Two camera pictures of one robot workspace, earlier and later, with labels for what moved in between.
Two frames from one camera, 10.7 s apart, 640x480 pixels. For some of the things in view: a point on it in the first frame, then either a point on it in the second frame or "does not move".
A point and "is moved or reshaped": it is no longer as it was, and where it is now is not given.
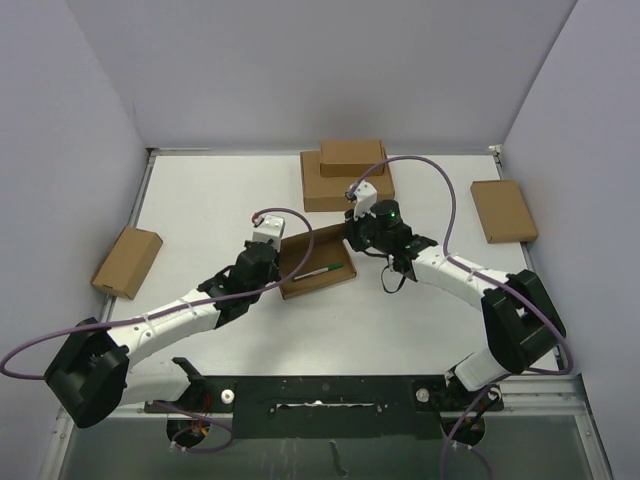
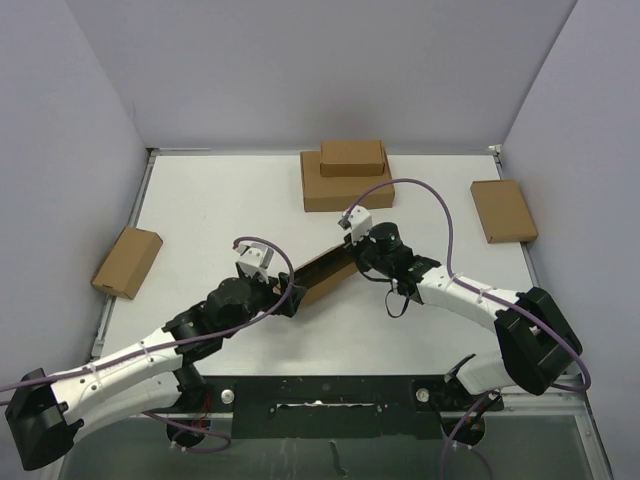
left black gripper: (276, 273) → (284, 302)
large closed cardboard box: (328, 193) does not move
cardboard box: (127, 262) does not move
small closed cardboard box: (350, 157) does not move
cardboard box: (503, 211) does not move
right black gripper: (352, 227) → (355, 251)
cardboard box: (328, 250) is moved or reshaped
